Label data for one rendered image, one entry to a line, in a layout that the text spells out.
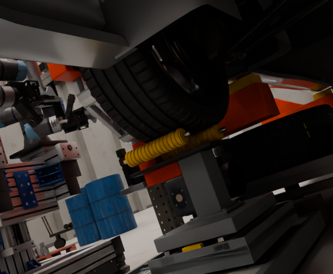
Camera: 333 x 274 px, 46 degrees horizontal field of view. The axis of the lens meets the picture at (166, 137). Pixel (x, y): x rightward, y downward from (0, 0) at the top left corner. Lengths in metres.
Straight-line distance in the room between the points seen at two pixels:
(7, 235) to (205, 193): 1.02
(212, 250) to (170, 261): 0.16
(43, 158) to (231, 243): 1.24
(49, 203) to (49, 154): 0.25
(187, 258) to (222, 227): 0.15
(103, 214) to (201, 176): 5.13
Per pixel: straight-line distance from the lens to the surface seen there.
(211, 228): 1.21
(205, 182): 1.35
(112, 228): 6.40
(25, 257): 2.14
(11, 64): 1.49
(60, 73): 1.29
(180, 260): 1.26
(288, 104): 3.76
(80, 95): 1.35
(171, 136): 1.28
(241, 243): 1.15
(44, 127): 1.78
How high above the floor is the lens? 0.35
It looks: 8 degrees up
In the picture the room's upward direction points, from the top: 20 degrees counter-clockwise
